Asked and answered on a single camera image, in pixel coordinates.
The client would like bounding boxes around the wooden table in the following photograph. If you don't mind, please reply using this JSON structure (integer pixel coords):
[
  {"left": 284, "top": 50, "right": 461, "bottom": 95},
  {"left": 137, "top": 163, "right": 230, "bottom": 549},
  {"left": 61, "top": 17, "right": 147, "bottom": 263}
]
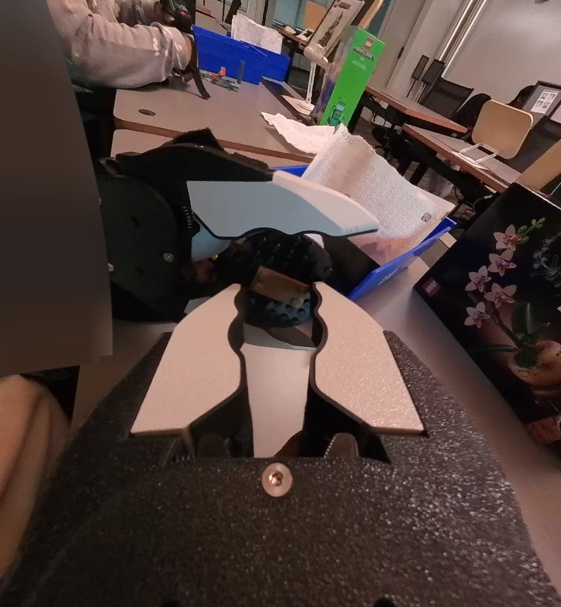
[
  {"left": 400, "top": 123, "right": 521, "bottom": 193},
  {"left": 365, "top": 84, "right": 469, "bottom": 139}
]

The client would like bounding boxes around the black office chair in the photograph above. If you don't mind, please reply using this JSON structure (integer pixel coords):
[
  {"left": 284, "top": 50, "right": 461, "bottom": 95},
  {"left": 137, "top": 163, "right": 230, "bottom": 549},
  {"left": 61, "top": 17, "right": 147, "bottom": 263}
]
[{"left": 419, "top": 77, "right": 476, "bottom": 120}]

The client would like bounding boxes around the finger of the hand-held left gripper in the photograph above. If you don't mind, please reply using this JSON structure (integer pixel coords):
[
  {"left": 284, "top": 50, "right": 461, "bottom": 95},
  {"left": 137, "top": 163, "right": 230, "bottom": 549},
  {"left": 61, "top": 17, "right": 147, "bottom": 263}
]
[{"left": 186, "top": 171, "right": 381, "bottom": 240}]

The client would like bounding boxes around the large printed white paper bag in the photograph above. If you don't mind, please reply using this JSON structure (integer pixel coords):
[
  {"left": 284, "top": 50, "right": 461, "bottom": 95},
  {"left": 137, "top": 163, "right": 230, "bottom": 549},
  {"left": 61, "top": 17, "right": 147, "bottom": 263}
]
[{"left": 301, "top": 123, "right": 455, "bottom": 253}]

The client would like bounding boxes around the blue plastic bin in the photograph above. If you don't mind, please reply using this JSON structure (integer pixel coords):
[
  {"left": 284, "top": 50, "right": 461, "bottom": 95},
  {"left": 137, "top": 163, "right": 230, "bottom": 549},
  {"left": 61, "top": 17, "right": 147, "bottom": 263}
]
[
  {"left": 192, "top": 24, "right": 294, "bottom": 87},
  {"left": 268, "top": 162, "right": 460, "bottom": 303}
]

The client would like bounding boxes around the crumpled white paper bag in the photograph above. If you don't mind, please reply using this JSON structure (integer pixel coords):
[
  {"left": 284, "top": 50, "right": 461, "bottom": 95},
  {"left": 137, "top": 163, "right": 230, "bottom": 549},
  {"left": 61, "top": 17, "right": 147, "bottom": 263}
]
[{"left": 260, "top": 110, "right": 332, "bottom": 156}]

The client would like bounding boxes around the person's beige shirt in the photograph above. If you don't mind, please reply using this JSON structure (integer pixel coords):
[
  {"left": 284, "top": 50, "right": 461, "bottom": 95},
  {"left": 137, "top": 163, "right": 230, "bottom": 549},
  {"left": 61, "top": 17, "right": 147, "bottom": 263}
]
[{"left": 0, "top": 374, "right": 73, "bottom": 585}]

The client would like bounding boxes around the black orchid lego box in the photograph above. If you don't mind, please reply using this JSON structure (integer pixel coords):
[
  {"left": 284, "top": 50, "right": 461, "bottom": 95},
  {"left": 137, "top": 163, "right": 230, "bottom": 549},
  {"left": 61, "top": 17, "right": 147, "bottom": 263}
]
[{"left": 412, "top": 181, "right": 561, "bottom": 473}]

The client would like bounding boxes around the clear acrylic stand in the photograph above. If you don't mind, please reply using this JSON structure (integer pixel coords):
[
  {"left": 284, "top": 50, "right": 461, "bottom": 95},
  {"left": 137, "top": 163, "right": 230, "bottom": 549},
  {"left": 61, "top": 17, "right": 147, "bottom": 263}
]
[{"left": 450, "top": 141, "right": 500, "bottom": 170}]

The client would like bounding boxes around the green lego box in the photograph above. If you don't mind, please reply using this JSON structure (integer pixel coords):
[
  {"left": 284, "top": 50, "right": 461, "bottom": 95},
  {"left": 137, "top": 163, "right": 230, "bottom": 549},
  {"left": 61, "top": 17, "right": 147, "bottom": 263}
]
[{"left": 318, "top": 25, "right": 387, "bottom": 129}]

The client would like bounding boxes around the pale wooden chair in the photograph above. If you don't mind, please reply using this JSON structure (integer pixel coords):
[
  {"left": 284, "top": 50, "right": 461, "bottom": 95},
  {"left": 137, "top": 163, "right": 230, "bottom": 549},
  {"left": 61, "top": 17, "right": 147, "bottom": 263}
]
[{"left": 469, "top": 99, "right": 534, "bottom": 160}]

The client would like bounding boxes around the round black lego assembly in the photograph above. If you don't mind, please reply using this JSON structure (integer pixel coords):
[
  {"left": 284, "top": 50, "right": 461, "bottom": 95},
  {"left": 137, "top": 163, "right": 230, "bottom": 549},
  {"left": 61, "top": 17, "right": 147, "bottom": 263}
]
[{"left": 214, "top": 229, "right": 334, "bottom": 330}]

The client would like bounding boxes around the another person's forearm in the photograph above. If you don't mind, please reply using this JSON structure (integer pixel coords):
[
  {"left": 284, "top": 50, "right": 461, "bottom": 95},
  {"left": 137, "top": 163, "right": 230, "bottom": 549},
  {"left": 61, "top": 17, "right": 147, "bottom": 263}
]
[{"left": 47, "top": 0, "right": 198, "bottom": 91}]

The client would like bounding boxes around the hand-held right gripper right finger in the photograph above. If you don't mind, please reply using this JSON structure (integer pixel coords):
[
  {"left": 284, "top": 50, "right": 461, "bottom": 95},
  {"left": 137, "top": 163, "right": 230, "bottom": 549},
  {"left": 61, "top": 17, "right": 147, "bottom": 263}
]
[{"left": 309, "top": 281, "right": 426, "bottom": 436}]

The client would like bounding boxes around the small colourful lego build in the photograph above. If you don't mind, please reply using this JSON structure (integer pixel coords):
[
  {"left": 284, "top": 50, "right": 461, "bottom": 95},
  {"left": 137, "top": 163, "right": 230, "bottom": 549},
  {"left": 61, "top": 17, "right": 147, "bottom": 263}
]
[{"left": 199, "top": 58, "right": 246, "bottom": 94}]

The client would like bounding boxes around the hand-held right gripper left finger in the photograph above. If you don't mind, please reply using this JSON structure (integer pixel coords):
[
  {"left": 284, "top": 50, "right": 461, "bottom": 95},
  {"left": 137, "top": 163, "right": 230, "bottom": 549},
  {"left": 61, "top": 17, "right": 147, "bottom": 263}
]
[{"left": 131, "top": 284, "right": 249, "bottom": 437}]

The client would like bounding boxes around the white box stand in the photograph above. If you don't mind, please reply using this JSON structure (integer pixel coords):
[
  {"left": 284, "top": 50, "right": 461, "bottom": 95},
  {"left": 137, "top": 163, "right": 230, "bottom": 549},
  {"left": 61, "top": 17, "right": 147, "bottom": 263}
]
[{"left": 280, "top": 46, "right": 334, "bottom": 118}]

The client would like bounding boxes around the framed printed sheet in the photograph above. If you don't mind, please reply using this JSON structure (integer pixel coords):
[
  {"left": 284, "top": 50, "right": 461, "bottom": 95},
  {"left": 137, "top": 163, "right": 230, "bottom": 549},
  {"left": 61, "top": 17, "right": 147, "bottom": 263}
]
[{"left": 528, "top": 80, "right": 561, "bottom": 118}]

